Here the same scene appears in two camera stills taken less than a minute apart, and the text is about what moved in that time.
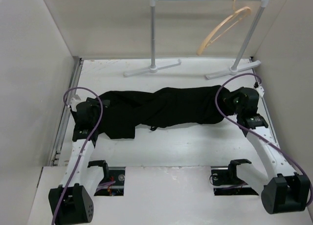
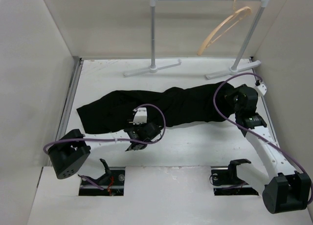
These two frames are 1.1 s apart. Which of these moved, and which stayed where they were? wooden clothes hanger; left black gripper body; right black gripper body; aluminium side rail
Moved: left black gripper body
Stayed: aluminium side rail; right black gripper body; wooden clothes hanger
